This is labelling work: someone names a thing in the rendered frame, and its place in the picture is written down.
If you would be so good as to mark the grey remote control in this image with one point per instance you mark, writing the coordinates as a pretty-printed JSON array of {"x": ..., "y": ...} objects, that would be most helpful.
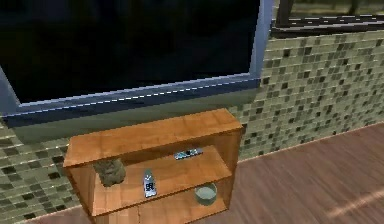
[
  {"x": 188, "y": 153},
  {"x": 150, "y": 185}
]

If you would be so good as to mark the orange wooden shelf unit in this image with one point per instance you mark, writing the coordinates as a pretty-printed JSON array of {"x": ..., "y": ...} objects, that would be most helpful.
[{"x": 153, "y": 133}]

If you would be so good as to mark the pale green bowl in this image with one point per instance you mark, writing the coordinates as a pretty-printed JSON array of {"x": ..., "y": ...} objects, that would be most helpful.
[{"x": 205, "y": 194}]

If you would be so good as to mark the blue framed television set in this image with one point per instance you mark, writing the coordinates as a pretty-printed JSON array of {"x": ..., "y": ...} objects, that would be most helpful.
[{"x": 126, "y": 46}]

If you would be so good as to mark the grey stone statue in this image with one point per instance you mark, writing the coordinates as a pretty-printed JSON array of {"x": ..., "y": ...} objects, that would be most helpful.
[{"x": 110, "y": 172}]

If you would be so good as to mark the black framed window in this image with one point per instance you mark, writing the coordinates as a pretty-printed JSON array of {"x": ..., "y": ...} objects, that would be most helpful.
[{"x": 328, "y": 24}]

